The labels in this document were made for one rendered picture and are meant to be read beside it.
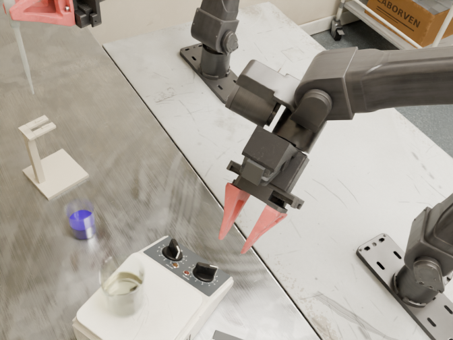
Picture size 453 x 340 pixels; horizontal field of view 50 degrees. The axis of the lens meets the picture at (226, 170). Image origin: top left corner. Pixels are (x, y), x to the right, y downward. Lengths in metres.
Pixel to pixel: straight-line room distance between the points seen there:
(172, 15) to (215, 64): 1.28
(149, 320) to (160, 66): 0.63
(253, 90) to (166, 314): 0.30
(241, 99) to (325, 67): 0.12
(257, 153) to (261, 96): 0.10
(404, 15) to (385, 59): 2.20
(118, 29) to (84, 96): 1.20
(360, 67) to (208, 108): 0.51
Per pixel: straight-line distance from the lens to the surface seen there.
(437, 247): 0.70
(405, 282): 0.80
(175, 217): 0.82
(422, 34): 2.72
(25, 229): 0.84
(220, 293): 0.70
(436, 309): 0.84
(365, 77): 0.55
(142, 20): 2.24
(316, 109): 0.56
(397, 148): 1.04
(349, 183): 0.93
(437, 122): 2.68
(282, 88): 0.61
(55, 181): 0.87
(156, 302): 0.65
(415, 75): 0.54
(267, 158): 0.53
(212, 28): 0.97
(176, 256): 0.71
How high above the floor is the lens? 1.57
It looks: 49 degrees down
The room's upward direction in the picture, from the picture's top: 10 degrees clockwise
